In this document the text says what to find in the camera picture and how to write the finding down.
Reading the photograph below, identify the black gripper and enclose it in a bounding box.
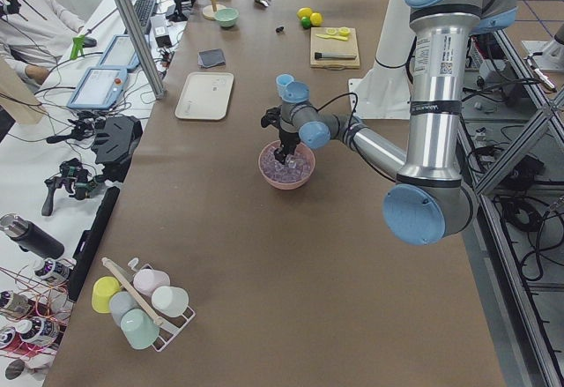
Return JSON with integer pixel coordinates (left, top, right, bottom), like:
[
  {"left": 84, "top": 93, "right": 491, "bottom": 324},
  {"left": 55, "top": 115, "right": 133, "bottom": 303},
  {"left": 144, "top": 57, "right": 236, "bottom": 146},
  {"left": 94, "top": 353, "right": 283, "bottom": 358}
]
[{"left": 260, "top": 107, "right": 300, "bottom": 163}]

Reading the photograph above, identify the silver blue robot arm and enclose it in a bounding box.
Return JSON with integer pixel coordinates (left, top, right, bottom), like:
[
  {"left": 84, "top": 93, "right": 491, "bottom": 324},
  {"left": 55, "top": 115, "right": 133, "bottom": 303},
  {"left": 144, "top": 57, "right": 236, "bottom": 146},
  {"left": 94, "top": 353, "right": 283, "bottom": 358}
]
[{"left": 261, "top": 0, "right": 516, "bottom": 245}]

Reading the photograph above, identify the pink bowl of ice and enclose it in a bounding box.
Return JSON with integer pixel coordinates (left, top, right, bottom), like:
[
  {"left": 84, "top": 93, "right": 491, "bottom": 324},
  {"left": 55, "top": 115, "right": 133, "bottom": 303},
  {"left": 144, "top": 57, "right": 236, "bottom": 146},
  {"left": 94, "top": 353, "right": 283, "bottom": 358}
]
[{"left": 258, "top": 140, "right": 315, "bottom": 190}]

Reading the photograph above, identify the light blue plastic cup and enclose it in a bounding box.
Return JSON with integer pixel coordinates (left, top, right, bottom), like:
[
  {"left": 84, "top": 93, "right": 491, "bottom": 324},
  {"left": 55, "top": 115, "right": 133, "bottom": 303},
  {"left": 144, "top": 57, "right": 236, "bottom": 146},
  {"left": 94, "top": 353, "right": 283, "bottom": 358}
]
[{"left": 276, "top": 73, "right": 294, "bottom": 99}]

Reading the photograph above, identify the white cup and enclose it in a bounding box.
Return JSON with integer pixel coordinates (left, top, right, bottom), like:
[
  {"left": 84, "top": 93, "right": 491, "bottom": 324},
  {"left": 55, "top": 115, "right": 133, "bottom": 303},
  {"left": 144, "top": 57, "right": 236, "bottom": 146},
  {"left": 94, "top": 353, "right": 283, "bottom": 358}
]
[{"left": 151, "top": 286, "right": 189, "bottom": 317}]

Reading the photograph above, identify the pink cup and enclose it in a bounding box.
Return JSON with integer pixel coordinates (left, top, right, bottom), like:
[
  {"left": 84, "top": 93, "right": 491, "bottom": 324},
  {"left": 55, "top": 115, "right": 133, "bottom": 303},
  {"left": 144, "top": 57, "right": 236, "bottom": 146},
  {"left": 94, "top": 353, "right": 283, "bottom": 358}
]
[{"left": 133, "top": 268, "right": 170, "bottom": 296}]

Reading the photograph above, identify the grey cup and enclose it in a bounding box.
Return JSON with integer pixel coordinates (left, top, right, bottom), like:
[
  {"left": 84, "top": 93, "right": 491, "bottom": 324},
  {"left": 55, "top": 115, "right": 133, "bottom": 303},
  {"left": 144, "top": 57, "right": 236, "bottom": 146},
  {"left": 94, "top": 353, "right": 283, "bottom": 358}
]
[{"left": 108, "top": 291, "right": 138, "bottom": 326}]

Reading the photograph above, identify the yellow cup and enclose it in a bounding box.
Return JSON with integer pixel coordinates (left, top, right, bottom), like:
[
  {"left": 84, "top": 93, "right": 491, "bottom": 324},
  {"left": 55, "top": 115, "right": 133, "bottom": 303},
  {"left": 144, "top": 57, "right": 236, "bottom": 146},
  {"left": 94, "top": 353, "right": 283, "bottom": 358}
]
[{"left": 91, "top": 276, "right": 122, "bottom": 314}]

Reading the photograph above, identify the mint green cup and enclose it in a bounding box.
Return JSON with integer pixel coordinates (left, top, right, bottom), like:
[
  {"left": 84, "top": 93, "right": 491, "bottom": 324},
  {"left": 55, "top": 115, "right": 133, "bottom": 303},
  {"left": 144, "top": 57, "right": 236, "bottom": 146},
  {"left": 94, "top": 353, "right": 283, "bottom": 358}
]
[{"left": 120, "top": 309, "right": 160, "bottom": 350}]

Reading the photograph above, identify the cream plastic tray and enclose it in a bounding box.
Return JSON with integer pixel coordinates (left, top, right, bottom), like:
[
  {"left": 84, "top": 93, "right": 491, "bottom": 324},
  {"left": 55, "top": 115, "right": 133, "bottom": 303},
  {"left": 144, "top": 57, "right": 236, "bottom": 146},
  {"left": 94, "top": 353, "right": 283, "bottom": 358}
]
[{"left": 174, "top": 71, "right": 234, "bottom": 121}]

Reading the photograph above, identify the steel muddler black tip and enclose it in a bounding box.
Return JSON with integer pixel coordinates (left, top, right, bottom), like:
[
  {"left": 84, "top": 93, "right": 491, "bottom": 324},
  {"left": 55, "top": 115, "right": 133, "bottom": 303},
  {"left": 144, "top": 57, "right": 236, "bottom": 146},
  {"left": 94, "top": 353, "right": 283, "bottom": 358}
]
[{"left": 314, "top": 52, "right": 357, "bottom": 60}]

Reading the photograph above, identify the wooden cutting board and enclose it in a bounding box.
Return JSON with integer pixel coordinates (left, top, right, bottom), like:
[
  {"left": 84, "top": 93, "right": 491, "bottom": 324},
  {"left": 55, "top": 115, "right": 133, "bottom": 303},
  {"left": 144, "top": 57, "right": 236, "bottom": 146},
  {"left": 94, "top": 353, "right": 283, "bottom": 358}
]
[{"left": 310, "top": 27, "right": 360, "bottom": 69}]

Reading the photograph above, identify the grey folded cloth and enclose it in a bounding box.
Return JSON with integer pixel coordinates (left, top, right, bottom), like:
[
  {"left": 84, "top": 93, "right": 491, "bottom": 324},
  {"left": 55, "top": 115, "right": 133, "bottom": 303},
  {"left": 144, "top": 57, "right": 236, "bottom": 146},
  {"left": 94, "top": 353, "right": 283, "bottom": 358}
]
[{"left": 198, "top": 48, "right": 226, "bottom": 68}]

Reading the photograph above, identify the yellow plastic knife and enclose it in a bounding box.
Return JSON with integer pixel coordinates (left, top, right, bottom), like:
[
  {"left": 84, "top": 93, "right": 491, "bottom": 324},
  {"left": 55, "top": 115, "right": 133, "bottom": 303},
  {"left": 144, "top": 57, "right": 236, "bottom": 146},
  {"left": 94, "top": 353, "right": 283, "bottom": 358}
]
[{"left": 315, "top": 33, "right": 349, "bottom": 41}]

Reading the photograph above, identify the green lime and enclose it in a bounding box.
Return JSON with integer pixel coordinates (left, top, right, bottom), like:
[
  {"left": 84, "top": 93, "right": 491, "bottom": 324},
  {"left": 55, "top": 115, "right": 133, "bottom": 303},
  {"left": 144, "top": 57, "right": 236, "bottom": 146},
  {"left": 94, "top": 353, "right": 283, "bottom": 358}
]
[{"left": 301, "top": 16, "right": 312, "bottom": 29}]

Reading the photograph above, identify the lemon half near edge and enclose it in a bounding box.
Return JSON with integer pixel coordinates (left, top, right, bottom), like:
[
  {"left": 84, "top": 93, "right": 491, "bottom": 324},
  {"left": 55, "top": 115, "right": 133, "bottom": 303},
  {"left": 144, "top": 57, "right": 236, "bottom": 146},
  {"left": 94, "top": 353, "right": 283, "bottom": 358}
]
[{"left": 338, "top": 26, "right": 351, "bottom": 37}]

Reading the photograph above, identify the whole yellow lemon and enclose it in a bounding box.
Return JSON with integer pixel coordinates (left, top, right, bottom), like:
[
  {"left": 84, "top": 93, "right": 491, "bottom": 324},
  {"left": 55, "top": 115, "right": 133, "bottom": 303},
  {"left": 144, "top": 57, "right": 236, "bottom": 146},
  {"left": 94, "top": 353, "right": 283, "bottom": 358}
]
[
  {"left": 296, "top": 7, "right": 313, "bottom": 19},
  {"left": 309, "top": 12, "right": 323, "bottom": 26}
]

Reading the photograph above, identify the mint green bowl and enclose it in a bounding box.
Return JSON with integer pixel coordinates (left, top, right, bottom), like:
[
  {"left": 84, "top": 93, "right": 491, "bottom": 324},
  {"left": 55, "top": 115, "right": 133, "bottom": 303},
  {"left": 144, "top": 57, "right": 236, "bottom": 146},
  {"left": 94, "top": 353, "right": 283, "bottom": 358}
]
[{"left": 214, "top": 7, "right": 239, "bottom": 28}]

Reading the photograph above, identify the black plastic stand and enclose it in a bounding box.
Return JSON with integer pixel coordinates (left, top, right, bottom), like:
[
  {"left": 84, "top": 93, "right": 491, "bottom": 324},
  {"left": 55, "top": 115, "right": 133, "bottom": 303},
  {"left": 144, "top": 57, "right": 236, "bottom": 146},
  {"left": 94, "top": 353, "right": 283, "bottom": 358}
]
[{"left": 91, "top": 115, "right": 143, "bottom": 182}]

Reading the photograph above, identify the teach pendant far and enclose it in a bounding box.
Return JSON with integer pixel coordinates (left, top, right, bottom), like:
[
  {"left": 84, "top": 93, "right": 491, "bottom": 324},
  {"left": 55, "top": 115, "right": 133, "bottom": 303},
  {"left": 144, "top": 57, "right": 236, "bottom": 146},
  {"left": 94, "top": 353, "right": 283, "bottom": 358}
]
[{"left": 98, "top": 34, "right": 140, "bottom": 71}]

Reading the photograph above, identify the teach pendant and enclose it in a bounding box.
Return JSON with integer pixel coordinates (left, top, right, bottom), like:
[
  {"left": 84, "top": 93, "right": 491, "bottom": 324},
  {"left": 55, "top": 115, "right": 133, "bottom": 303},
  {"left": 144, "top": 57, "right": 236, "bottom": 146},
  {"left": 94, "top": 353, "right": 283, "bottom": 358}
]
[
  {"left": 67, "top": 66, "right": 128, "bottom": 110},
  {"left": 98, "top": 34, "right": 140, "bottom": 71}
]

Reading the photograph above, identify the teach pendant near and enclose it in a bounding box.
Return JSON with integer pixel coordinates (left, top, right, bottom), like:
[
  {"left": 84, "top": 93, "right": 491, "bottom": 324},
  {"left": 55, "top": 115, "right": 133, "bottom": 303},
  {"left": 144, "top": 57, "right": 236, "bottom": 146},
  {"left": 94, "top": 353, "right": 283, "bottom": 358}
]
[{"left": 67, "top": 66, "right": 128, "bottom": 110}]

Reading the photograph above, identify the black keyboard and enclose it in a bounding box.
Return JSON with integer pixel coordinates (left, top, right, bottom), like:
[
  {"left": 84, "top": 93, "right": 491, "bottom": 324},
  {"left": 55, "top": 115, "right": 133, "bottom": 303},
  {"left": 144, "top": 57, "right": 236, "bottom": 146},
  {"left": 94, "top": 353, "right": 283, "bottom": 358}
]
[{"left": 133, "top": 0, "right": 158, "bottom": 34}]

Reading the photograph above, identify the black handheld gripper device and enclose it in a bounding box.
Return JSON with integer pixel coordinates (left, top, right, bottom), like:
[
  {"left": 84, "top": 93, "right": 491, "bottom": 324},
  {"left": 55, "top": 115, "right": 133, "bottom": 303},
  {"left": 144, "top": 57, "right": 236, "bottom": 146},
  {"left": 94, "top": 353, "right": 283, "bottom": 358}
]
[{"left": 41, "top": 158, "right": 104, "bottom": 216}]

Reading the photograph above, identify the black thermos bottle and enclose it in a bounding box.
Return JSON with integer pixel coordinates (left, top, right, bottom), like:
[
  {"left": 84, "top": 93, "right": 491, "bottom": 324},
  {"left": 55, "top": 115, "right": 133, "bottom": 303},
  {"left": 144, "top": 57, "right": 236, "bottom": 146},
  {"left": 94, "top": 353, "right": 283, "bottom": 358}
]
[{"left": 1, "top": 213, "right": 64, "bottom": 259}]

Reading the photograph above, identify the seated person white shirt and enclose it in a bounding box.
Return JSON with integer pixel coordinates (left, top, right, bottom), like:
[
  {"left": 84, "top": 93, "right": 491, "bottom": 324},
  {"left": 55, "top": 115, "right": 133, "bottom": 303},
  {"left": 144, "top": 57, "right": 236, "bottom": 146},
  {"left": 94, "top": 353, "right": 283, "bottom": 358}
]
[{"left": 1, "top": 0, "right": 85, "bottom": 87}]

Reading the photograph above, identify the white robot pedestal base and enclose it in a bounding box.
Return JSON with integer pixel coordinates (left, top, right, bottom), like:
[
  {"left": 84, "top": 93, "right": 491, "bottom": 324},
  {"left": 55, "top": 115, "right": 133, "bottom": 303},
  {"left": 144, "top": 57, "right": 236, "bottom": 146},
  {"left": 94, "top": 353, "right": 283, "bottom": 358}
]
[{"left": 348, "top": 0, "right": 415, "bottom": 120}]

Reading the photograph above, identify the white wire cup rack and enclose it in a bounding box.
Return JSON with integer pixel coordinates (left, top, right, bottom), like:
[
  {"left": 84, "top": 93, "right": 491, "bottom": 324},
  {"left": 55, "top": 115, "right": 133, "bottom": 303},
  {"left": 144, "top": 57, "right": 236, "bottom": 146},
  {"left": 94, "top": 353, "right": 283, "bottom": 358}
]
[{"left": 101, "top": 257, "right": 196, "bottom": 352}]

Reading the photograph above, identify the aluminium frame post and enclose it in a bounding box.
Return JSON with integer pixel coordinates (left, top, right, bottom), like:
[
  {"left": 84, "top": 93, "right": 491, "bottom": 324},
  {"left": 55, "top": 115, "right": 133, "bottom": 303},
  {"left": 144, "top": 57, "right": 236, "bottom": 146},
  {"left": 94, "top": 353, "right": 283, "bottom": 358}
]
[{"left": 114, "top": 0, "right": 166, "bottom": 100}]

